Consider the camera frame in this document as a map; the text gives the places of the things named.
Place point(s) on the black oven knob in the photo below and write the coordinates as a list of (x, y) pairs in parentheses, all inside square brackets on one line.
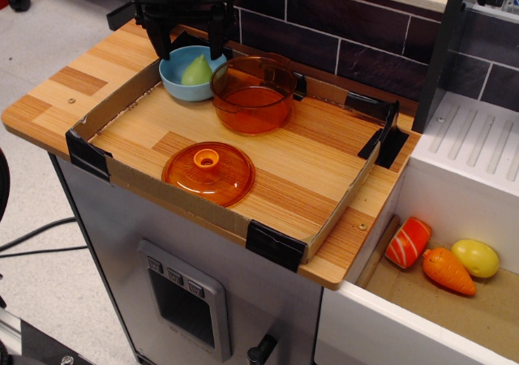
[(259, 354)]

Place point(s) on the yellow toy lemon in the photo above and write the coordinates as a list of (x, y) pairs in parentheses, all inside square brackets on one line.
[(479, 259)]

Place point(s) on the orange toy carrot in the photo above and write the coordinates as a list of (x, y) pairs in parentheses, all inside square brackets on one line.
[(445, 269)]

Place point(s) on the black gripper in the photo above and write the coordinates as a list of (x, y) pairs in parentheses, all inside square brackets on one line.
[(154, 15)]

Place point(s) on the light blue plastic bowl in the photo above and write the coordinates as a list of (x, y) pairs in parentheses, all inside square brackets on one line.
[(171, 72)]

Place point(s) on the orange transparent pot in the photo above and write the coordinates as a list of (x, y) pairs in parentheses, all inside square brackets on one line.
[(253, 95)]

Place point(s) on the green toy pear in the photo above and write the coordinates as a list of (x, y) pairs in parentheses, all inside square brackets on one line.
[(197, 73)]

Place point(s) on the orange salmon sushi toy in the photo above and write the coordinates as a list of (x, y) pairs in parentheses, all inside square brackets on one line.
[(408, 243)]

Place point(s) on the wooden toy kitchen counter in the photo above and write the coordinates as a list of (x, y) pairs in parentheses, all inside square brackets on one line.
[(49, 111)]

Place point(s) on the grey toy oven panel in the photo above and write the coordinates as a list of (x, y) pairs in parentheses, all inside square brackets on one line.
[(189, 301)]

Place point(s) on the orange transparent pot lid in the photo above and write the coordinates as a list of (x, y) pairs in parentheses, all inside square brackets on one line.
[(215, 171)]

